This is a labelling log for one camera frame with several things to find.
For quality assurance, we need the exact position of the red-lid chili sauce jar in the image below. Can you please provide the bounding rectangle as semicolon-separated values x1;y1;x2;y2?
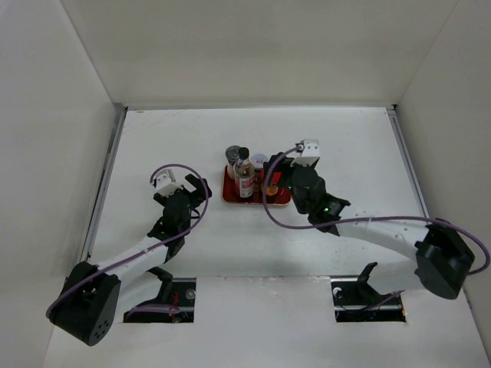
261;169;281;203

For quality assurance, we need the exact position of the white-lid spice jar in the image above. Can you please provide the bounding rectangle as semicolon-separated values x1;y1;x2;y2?
250;153;269;192

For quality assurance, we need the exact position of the soy sauce glass bottle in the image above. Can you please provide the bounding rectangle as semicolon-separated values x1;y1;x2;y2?
233;146;254;199

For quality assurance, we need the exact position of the clear-cap salt grinder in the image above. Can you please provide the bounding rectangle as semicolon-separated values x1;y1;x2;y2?
225;145;241;180

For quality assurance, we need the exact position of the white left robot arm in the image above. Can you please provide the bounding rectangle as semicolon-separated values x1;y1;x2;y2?
46;170;211;346

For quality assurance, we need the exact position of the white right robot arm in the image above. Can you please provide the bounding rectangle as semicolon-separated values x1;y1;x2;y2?
265;152;475;304

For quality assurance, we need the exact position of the red lacquer tray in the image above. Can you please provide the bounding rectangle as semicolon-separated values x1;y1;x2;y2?
222;166;292;208

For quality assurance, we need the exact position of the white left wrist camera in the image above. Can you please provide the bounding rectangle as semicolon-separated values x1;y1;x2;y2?
150;169;180;197

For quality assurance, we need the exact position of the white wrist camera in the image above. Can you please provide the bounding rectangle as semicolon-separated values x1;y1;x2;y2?
150;169;180;197
293;139;320;166

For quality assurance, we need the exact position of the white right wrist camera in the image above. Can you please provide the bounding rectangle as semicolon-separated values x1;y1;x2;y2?
293;139;320;166

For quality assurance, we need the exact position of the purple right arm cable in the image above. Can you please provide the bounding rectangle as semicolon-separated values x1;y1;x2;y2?
262;143;491;310

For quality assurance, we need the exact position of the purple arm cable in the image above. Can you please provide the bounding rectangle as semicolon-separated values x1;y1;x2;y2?
262;143;491;310
44;163;211;327

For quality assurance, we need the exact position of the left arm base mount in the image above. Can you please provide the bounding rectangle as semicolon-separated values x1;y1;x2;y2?
116;267;197;324

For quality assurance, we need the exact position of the right aluminium frame rail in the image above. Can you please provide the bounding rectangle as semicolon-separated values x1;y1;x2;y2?
380;106;429;218

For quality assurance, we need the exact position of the aluminium frame rail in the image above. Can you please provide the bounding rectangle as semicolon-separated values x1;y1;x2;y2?
380;106;429;218
77;103;128;261

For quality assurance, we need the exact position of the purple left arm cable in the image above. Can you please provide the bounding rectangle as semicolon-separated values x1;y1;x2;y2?
44;163;211;327

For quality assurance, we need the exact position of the left aluminium frame rail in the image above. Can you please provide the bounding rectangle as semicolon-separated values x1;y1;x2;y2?
77;103;128;261

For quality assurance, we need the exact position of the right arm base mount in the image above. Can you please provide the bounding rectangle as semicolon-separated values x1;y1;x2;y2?
330;262;406;323

